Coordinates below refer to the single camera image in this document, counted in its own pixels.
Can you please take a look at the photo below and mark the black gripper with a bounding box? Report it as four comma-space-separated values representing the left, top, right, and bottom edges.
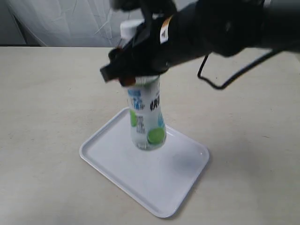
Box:
100, 13, 179, 88

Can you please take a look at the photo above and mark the clear bottle with white cap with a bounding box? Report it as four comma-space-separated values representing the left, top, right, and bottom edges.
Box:
120, 20, 167, 151

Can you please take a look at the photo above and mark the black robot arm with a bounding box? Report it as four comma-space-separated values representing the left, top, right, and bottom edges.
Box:
100, 0, 300, 90

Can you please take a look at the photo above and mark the white plastic tray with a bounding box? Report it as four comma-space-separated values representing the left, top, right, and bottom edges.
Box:
79, 108, 210, 218

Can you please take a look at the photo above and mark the white backdrop cloth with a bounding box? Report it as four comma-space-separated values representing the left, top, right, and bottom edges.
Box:
0, 0, 300, 47

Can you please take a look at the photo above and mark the black cable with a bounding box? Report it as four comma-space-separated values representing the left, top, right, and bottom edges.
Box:
197, 48, 284, 90

